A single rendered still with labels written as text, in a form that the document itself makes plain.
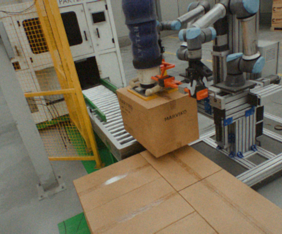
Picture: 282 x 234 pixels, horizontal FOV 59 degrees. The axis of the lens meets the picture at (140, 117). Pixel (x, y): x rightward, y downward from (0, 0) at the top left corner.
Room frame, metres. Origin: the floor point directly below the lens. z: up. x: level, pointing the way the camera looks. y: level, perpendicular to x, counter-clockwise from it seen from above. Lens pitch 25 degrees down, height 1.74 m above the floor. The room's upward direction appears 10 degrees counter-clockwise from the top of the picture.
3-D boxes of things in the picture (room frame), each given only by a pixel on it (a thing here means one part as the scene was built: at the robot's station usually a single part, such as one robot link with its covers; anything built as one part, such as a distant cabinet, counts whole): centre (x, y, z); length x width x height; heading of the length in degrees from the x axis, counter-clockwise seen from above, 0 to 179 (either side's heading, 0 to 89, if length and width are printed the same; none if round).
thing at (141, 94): (1.87, -0.04, 1.10); 0.34 x 0.10 x 0.05; 22
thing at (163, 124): (1.90, -0.13, 0.87); 0.60 x 0.40 x 0.40; 23
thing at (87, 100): (3.33, 0.73, 0.60); 1.60 x 0.10 x 0.09; 22
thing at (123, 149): (2.01, -0.09, 0.58); 0.70 x 0.03 x 0.06; 112
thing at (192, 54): (1.37, -0.36, 1.43); 0.08 x 0.08 x 0.05
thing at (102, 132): (2.98, 0.65, 0.50); 2.31 x 0.05 x 0.19; 22
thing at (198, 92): (1.35, -0.35, 1.20); 0.08 x 0.07 x 0.05; 22
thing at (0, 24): (2.37, 1.04, 1.62); 0.20 x 0.05 x 0.30; 22
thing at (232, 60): (1.80, -0.77, 1.20); 0.13 x 0.12 x 0.14; 34
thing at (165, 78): (1.68, -0.23, 1.20); 0.10 x 0.08 x 0.06; 112
